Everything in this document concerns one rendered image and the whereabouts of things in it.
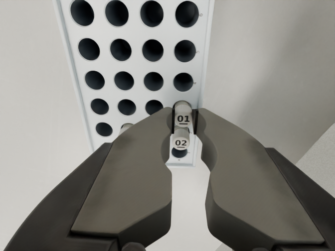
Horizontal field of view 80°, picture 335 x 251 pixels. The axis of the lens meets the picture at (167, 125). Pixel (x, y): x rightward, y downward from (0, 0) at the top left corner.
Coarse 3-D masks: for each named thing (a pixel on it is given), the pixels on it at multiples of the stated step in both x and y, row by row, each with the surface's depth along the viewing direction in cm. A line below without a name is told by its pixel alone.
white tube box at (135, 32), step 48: (96, 0) 11; (144, 0) 11; (192, 0) 10; (96, 48) 14; (144, 48) 13; (192, 48) 14; (96, 96) 14; (144, 96) 13; (192, 96) 13; (96, 144) 16; (192, 144) 15
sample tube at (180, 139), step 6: (174, 126) 15; (186, 126) 15; (174, 132) 14; (180, 132) 14; (186, 132) 14; (174, 138) 14; (180, 138) 13; (186, 138) 13; (174, 144) 14; (180, 144) 14; (186, 144) 14
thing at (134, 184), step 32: (128, 128) 9; (160, 128) 9; (128, 160) 8; (160, 160) 8; (96, 192) 6; (128, 192) 6; (160, 192) 6; (96, 224) 5; (128, 224) 5; (160, 224) 6
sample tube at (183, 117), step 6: (180, 102) 14; (186, 102) 14; (180, 108) 13; (186, 108) 13; (180, 114) 12; (186, 114) 12; (192, 114) 13; (174, 120) 13; (180, 120) 13; (186, 120) 13; (192, 120) 13; (180, 126) 13
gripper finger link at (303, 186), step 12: (276, 156) 8; (288, 168) 7; (288, 180) 7; (300, 180) 7; (312, 180) 7; (300, 192) 6; (312, 192) 6; (324, 192) 6; (312, 204) 6; (324, 204) 6; (312, 216) 6; (324, 216) 6; (324, 228) 5
